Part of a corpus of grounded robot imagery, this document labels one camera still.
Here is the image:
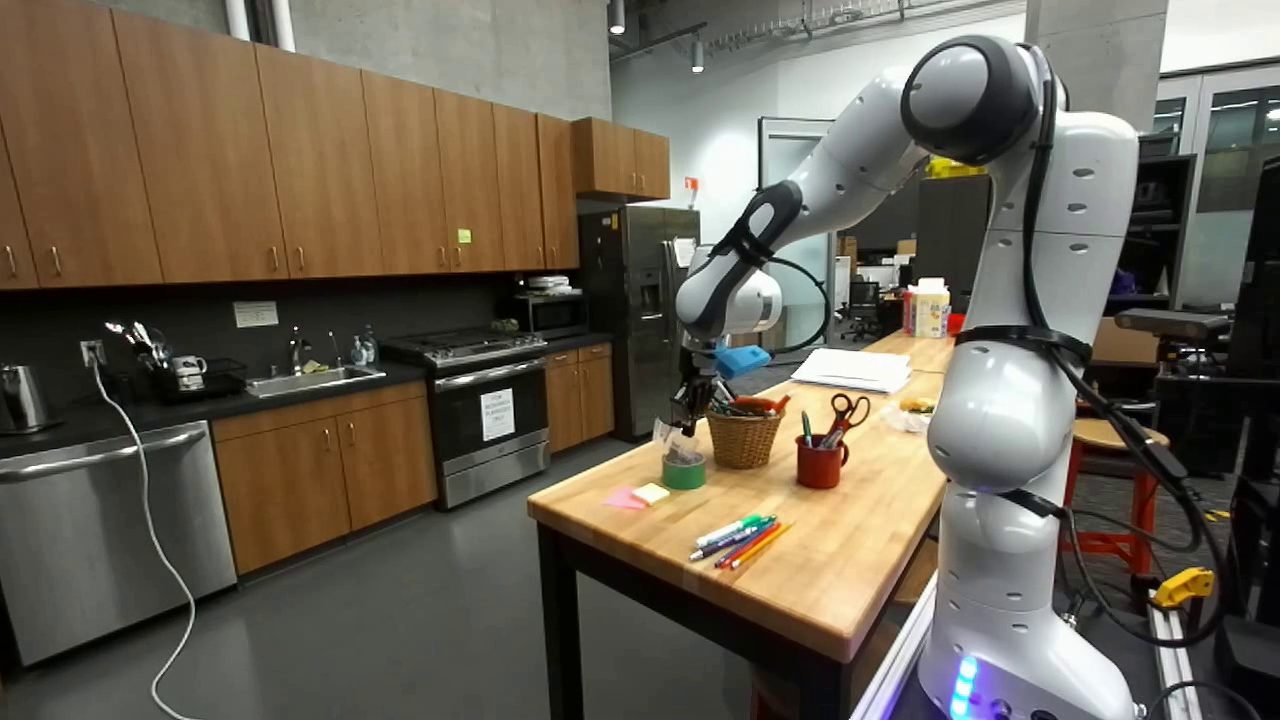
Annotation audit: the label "row of wooden wall cabinets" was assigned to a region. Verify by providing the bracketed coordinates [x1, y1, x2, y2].
[0, 0, 672, 293]

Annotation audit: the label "orange pencil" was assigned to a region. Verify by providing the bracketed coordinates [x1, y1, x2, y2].
[728, 521, 794, 572]

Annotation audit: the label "steel refrigerator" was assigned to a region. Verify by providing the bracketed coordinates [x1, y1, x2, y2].
[577, 205, 702, 443]

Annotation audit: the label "black shelf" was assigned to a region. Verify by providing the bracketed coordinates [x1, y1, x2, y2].
[1106, 153, 1198, 313]

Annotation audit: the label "office chair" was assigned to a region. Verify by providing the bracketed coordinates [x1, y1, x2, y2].
[838, 279, 883, 343]

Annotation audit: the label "blue marker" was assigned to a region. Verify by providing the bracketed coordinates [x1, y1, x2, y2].
[688, 521, 777, 563]

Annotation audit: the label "camera on mount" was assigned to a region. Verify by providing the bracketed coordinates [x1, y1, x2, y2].
[1113, 307, 1233, 373]

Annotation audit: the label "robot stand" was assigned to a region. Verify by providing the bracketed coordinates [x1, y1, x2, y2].
[848, 570, 1206, 720]

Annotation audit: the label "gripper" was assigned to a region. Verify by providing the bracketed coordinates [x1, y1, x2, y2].
[670, 340, 736, 438]

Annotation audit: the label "red pencil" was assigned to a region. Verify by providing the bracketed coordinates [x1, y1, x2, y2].
[713, 521, 785, 570]

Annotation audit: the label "window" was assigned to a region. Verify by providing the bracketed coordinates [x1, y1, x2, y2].
[1152, 64, 1280, 309]

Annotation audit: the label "steel dishwasher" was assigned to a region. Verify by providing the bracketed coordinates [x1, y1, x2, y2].
[0, 420, 239, 669]

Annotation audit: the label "green masking tape roll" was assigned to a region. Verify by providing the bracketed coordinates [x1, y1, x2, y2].
[661, 451, 708, 492]

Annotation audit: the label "white cable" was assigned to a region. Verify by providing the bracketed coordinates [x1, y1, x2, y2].
[92, 352, 206, 720]

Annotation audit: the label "stack of white paper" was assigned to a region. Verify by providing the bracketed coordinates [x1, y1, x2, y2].
[789, 346, 914, 395]

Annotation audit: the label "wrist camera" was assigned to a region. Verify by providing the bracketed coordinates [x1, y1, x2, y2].
[714, 344, 773, 381]

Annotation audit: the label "heap of pens and markers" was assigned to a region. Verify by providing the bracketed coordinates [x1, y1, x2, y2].
[714, 393, 792, 418]

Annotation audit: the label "wooden stool with red legs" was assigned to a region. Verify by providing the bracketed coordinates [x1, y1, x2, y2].
[1062, 414, 1172, 578]

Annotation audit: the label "steel kettle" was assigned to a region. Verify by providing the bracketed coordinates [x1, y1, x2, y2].
[0, 362, 63, 437]

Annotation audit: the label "yellow clamp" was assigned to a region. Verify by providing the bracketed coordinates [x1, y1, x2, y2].
[1149, 566, 1217, 610]

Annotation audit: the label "steel stove with oven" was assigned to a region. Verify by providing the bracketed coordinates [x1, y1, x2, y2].
[380, 328, 552, 511]

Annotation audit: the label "wicker basket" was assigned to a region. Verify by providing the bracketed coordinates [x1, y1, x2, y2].
[706, 402, 787, 471]

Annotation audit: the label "clear bag with food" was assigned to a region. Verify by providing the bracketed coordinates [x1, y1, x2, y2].
[884, 396, 939, 434]

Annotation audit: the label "white carton box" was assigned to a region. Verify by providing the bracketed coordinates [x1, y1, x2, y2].
[903, 277, 952, 340]

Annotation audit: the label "red mug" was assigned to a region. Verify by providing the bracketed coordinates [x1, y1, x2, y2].
[795, 434, 851, 491]

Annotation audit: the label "black microwave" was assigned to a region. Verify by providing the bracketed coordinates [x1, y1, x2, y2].
[512, 292, 591, 341]

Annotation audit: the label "clear plastic piece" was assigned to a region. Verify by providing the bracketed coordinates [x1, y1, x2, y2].
[653, 418, 698, 463]

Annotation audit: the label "black dish rack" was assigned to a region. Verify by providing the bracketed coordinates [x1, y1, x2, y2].
[150, 357, 249, 404]

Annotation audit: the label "red-handled scissors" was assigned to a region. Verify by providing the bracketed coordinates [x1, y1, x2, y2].
[822, 392, 872, 450]

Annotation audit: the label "green marker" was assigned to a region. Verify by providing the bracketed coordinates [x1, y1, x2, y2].
[694, 513, 778, 548]

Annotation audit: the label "narrow wooden base cabinet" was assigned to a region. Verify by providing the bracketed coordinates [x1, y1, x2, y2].
[543, 341, 617, 455]

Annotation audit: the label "steel sink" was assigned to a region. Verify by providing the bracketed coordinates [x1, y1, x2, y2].
[244, 365, 388, 400]

